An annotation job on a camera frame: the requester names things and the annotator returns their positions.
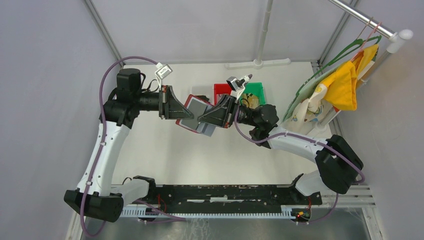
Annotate yellow cloth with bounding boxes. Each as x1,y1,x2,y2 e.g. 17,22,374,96
320,44,379,111

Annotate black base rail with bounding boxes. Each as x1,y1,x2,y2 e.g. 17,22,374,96
142,184,323,214

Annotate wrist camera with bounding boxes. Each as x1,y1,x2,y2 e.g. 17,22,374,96
226,74,253,100
154,62,173,88

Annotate green clothes hanger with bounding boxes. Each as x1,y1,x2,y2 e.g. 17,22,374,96
285,35,382,116

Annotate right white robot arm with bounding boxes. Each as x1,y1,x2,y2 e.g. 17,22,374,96
197,94,365,204

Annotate metal clothes rail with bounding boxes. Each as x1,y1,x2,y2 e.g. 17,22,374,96
329,0,414,54

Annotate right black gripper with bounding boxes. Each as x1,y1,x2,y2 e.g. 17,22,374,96
197,94,259,129

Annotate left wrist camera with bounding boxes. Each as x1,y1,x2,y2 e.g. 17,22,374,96
154,62,173,88

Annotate red plastic bin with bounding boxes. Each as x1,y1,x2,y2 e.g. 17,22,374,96
213,83,232,105

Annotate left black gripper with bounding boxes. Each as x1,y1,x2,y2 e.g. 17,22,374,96
134,85,194,120

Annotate white stand base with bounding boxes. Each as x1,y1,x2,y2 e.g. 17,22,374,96
224,0,292,70

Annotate gold cards in green bin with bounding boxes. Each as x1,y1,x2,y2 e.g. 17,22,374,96
240,93,260,109

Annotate patterned white cloth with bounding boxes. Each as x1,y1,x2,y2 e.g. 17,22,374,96
282,66,338,135

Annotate white cable duct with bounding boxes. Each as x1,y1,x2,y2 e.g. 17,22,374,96
119,204,307,221

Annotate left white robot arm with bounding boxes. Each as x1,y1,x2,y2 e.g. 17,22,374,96
64,68,194,223

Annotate clear plastic bin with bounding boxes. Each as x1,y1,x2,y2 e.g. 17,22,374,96
190,85,214,105

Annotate green plastic bin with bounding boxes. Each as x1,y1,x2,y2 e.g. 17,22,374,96
243,82,267,106

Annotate black credit card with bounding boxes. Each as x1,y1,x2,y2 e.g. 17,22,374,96
179,98,212,133

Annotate black object in clear bin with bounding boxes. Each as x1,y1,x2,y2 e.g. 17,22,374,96
196,95,210,103

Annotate red leather card holder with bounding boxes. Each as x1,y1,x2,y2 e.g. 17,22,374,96
176,94,216,137

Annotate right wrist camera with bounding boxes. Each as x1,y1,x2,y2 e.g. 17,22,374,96
226,74,253,100

